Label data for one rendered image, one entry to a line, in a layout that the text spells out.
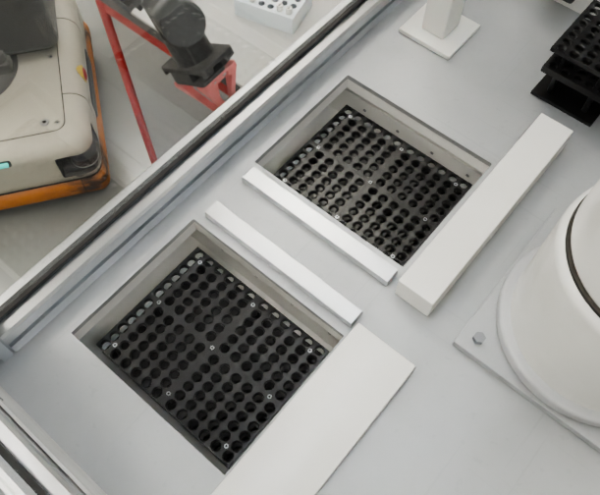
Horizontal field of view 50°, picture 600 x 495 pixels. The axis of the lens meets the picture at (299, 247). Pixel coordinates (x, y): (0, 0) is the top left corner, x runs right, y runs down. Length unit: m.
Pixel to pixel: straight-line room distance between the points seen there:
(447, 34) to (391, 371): 0.52
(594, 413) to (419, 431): 0.18
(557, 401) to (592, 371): 0.08
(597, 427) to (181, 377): 0.46
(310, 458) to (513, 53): 0.65
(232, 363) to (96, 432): 0.17
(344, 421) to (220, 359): 0.18
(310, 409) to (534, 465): 0.24
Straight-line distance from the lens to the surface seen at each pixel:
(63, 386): 0.78
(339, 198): 0.89
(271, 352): 0.79
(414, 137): 0.98
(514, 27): 1.08
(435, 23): 1.01
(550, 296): 0.66
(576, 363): 0.68
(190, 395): 0.79
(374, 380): 0.73
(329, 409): 0.71
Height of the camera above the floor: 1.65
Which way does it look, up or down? 62 degrees down
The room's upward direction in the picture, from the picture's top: straight up
